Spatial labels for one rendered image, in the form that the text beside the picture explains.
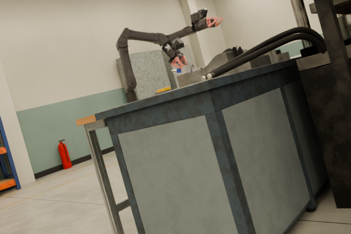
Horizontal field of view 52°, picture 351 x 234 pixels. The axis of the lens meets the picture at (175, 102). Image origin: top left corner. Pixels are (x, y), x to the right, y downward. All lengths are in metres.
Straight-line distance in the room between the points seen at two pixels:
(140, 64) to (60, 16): 1.96
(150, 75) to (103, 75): 1.05
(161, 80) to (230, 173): 7.09
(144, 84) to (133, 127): 6.45
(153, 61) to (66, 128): 2.48
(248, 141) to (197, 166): 0.24
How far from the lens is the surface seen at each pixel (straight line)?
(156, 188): 1.69
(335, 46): 1.68
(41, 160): 7.36
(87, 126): 2.20
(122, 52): 2.26
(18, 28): 7.72
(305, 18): 1.97
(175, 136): 1.52
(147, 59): 8.33
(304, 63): 1.93
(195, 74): 2.14
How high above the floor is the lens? 0.77
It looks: 1 degrees down
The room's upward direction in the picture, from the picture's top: 16 degrees counter-clockwise
